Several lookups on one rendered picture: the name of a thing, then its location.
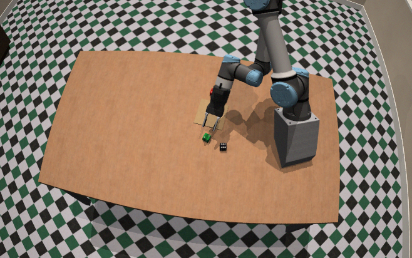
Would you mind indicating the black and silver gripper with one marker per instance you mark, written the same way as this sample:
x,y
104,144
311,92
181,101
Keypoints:
x,y
218,99

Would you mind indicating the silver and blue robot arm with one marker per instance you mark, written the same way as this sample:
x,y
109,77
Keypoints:
x,y
290,85

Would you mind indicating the tan square mat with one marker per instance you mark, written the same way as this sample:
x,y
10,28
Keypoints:
x,y
211,119

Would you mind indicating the black die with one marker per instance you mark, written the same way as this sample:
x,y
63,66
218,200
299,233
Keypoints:
x,y
223,146

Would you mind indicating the green die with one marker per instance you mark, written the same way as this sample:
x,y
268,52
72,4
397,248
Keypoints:
x,y
206,137

